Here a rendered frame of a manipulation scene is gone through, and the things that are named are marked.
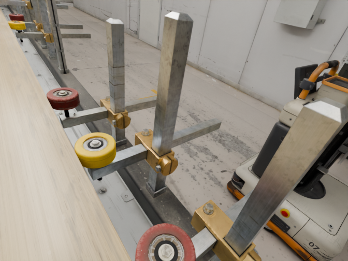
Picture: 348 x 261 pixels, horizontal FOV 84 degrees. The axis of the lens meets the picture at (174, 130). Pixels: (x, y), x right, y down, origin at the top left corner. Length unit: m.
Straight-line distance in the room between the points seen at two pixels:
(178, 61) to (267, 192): 0.25
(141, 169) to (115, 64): 0.33
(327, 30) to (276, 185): 2.77
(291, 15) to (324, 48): 0.54
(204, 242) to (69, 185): 0.26
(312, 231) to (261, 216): 1.06
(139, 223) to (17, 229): 0.36
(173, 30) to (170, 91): 0.10
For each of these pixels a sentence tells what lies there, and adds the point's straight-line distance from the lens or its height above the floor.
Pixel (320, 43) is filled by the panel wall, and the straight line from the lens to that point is 3.00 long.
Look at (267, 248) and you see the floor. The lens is 1.50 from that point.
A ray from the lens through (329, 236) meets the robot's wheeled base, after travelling 1.39.
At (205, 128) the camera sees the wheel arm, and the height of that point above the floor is 0.85.
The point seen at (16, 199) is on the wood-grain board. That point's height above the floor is 0.90.
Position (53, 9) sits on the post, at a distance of 1.29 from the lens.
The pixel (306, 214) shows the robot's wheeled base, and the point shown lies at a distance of 1.40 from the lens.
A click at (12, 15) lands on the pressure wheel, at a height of 0.90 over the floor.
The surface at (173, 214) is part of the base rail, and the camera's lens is 0.57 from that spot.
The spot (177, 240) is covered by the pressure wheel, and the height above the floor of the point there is 0.90.
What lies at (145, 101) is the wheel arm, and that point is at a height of 0.83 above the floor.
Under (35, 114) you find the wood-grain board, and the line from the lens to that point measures 0.57.
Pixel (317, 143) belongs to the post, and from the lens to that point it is 0.24.
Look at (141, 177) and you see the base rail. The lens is 0.63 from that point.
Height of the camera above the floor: 1.18
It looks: 35 degrees down
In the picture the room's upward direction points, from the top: 10 degrees clockwise
